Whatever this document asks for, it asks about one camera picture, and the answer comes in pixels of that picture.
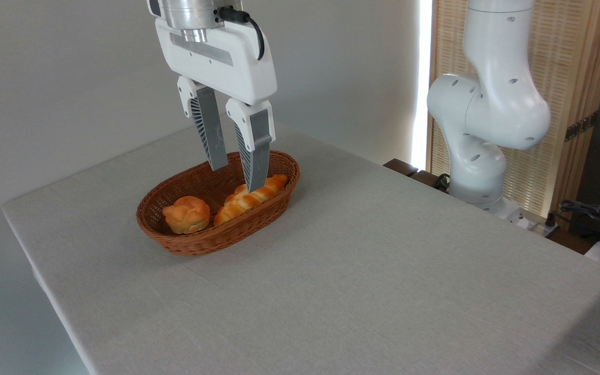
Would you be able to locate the braided bread loaf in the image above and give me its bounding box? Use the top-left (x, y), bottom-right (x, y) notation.
top-left (213, 173), bottom-right (289, 227)

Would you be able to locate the dark wooden furniture top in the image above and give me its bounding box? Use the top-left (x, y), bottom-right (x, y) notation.
top-left (383, 158), bottom-right (453, 194)

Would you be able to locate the brown wicker oval basket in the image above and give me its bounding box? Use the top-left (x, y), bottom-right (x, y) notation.
top-left (136, 150), bottom-right (301, 256)

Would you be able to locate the dark metal screen hinge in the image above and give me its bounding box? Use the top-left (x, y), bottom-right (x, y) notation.
top-left (564, 111), bottom-right (598, 142)

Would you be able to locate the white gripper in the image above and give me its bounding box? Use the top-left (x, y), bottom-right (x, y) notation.
top-left (154, 18), bottom-right (279, 194)

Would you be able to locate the wooden bamboo folding screen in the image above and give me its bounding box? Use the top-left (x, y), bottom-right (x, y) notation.
top-left (427, 0), bottom-right (600, 219)

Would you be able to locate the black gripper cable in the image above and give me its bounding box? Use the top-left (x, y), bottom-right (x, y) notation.
top-left (216, 6), bottom-right (266, 61)

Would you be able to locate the black cable bundle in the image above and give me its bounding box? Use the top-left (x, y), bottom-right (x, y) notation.
top-left (546, 194), bottom-right (600, 246)

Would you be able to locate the round bread bun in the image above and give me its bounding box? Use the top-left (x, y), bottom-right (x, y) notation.
top-left (162, 196), bottom-right (211, 235)

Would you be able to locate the grey tablecloth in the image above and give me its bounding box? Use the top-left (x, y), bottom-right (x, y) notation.
top-left (2, 121), bottom-right (600, 375)

